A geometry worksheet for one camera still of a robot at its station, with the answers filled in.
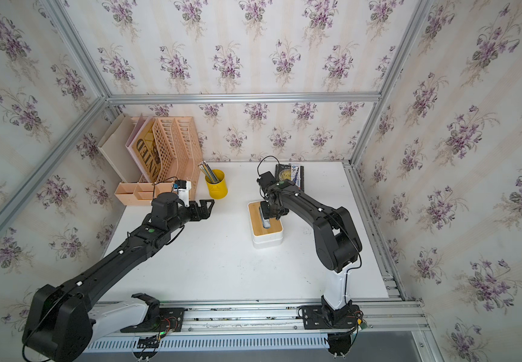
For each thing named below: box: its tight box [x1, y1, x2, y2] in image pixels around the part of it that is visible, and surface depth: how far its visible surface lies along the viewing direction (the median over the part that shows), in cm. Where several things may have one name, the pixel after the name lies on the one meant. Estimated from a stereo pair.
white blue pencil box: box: [291, 164, 301, 188], surface depth 113 cm
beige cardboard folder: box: [97, 113, 146, 184], surface depth 92 cm
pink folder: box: [125, 113, 154, 184], surface depth 92 cm
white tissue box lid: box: [247, 200, 285, 244], surface depth 87 cm
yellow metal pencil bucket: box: [205, 168, 229, 200], surface depth 104 cm
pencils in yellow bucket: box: [197, 160, 220, 184], surface depth 100 cm
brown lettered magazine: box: [132, 117, 161, 183], surface depth 100 cm
